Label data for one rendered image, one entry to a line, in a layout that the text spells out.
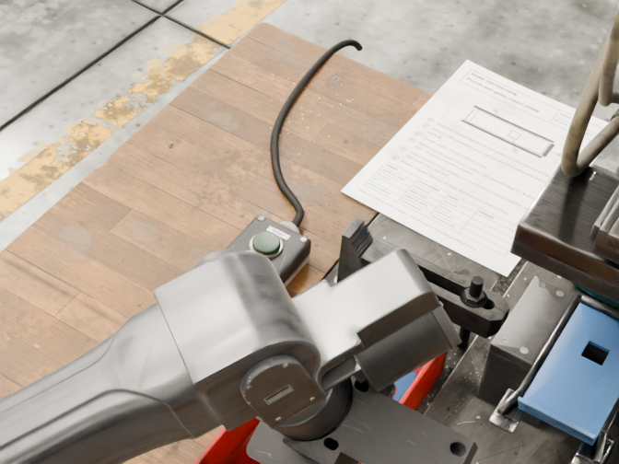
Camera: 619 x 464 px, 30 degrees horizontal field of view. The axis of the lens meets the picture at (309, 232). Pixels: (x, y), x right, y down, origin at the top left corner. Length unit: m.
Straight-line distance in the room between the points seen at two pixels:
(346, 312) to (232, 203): 0.64
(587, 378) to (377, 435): 0.39
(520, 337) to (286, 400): 0.49
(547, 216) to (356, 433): 0.33
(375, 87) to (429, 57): 1.54
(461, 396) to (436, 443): 0.43
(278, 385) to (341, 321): 0.06
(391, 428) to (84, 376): 0.20
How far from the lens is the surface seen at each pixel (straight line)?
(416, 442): 0.71
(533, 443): 1.12
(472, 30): 3.09
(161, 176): 1.31
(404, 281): 0.65
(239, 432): 1.05
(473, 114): 1.42
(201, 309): 0.61
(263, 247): 1.18
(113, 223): 1.26
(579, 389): 1.05
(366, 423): 0.71
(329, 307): 0.66
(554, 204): 0.98
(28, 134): 2.74
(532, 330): 1.09
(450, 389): 1.14
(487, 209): 1.31
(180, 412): 0.61
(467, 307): 1.11
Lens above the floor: 1.81
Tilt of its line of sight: 47 degrees down
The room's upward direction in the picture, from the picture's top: 5 degrees clockwise
